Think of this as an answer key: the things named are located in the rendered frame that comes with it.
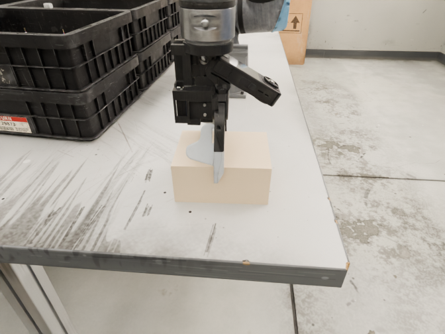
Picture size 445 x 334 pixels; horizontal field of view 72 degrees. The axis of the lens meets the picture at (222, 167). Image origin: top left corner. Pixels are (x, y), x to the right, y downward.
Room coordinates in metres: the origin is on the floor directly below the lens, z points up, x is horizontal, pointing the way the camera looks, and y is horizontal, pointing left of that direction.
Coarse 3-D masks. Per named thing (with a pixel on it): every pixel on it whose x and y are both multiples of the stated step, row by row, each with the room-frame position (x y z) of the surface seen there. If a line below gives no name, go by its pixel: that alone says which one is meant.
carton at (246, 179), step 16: (224, 144) 0.47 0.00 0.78; (240, 144) 0.47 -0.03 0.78; (256, 144) 0.47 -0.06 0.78; (176, 160) 0.42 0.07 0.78; (192, 160) 0.42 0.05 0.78; (224, 160) 0.42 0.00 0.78; (240, 160) 0.42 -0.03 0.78; (256, 160) 0.42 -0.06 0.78; (176, 176) 0.40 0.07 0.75; (192, 176) 0.40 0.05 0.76; (208, 176) 0.40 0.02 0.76; (224, 176) 0.40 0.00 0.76; (240, 176) 0.40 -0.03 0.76; (256, 176) 0.40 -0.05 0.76; (176, 192) 0.40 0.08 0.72; (192, 192) 0.40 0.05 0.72; (208, 192) 0.40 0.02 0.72; (224, 192) 0.40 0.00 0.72; (240, 192) 0.40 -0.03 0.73; (256, 192) 0.40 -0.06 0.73
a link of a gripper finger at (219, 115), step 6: (222, 108) 0.41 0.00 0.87; (216, 114) 0.41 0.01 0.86; (222, 114) 0.41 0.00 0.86; (216, 120) 0.40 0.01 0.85; (222, 120) 0.40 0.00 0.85; (216, 126) 0.40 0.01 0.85; (222, 126) 0.40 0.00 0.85; (216, 132) 0.40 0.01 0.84; (222, 132) 0.40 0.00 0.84; (216, 138) 0.40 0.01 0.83; (222, 138) 0.39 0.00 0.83; (216, 144) 0.39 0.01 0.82; (222, 144) 0.39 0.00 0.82; (216, 150) 0.39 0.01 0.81; (222, 150) 0.39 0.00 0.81
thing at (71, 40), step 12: (72, 12) 0.90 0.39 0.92; (84, 12) 0.89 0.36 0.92; (96, 12) 0.88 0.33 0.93; (108, 12) 0.88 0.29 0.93; (120, 12) 0.87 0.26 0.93; (96, 24) 0.70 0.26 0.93; (108, 24) 0.74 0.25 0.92; (120, 24) 0.80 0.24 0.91; (0, 36) 0.61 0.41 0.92; (12, 36) 0.61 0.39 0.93; (24, 36) 0.60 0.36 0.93; (36, 36) 0.60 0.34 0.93; (48, 36) 0.59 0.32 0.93; (60, 36) 0.59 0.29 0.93; (72, 36) 0.60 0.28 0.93; (84, 36) 0.64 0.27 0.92; (96, 36) 0.68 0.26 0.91; (48, 48) 0.59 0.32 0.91; (60, 48) 0.59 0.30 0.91
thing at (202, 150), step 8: (208, 128) 0.42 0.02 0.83; (224, 128) 0.42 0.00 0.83; (208, 136) 0.41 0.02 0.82; (224, 136) 0.42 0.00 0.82; (192, 144) 0.41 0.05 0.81; (200, 144) 0.40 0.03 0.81; (208, 144) 0.40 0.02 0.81; (192, 152) 0.40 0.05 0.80; (200, 152) 0.40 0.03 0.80; (208, 152) 0.40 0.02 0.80; (216, 152) 0.39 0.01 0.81; (200, 160) 0.39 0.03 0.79; (208, 160) 0.39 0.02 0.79; (216, 160) 0.39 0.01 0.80; (216, 168) 0.38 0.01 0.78; (216, 176) 0.38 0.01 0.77
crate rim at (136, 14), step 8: (32, 0) 1.09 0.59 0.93; (40, 0) 1.11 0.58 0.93; (160, 0) 1.10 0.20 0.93; (56, 8) 0.92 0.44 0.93; (64, 8) 0.92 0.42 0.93; (72, 8) 0.92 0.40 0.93; (80, 8) 0.92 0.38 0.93; (136, 8) 0.92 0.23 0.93; (144, 8) 0.96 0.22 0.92; (152, 8) 1.02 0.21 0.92; (160, 8) 1.09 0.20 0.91; (136, 16) 0.90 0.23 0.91
